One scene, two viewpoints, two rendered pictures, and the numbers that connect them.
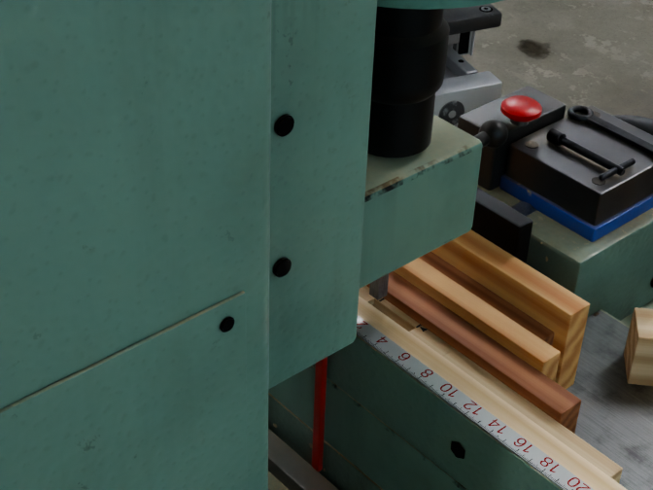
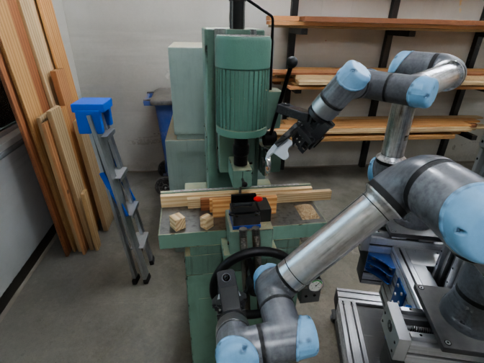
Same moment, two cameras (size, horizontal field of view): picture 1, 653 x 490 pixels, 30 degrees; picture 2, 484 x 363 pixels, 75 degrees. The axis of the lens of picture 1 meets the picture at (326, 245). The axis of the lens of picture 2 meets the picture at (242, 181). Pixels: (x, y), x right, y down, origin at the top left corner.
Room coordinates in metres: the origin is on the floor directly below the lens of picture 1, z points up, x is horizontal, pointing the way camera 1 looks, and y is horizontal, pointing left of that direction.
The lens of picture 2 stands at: (1.24, -0.94, 1.54)
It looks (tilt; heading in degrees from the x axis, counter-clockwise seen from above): 27 degrees down; 123
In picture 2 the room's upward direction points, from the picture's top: 1 degrees clockwise
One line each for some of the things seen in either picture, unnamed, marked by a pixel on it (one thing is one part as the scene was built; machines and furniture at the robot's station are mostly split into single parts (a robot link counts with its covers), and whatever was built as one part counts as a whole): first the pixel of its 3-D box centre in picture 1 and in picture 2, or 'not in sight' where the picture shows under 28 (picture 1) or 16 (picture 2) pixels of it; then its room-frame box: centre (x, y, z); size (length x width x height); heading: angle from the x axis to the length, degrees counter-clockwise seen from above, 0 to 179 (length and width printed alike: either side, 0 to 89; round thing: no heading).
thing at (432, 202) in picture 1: (360, 209); (240, 173); (0.64, -0.02, 1.03); 0.14 x 0.07 x 0.09; 133
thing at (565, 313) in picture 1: (444, 266); (244, 206); (0.70, -0.09, 0.94); 0.24 x 0.02 x 0.07; 43
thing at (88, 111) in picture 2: not in sight; (119, 197); (-0.27, 0.05, 0.58); 0.27 x 0.25 x 1.16; 38
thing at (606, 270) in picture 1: (557, 234); (248, 229); (0.78, -0.18, 0.92); 0.15 x 0.13 x 0.09; 43
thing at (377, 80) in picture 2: not in sight; (368, 84); (1.03, 0.01, 1.40); 0.11 x 0.11 x 0.08; 79
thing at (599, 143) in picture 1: (567, 151); (250, 212); (0.78, -0.18, 0.99); 0.13 x 0.11 x 0.06; 43
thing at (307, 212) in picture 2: not in sight; (307, 209); (0.89, 0.07, 0.91); 0.10 x 0.07 x 0.02; 133
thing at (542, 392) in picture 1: (432, 339); (231, 202); (0.64, -0.08, 0.92); 0.23 x 0.02 x 0.05; 43
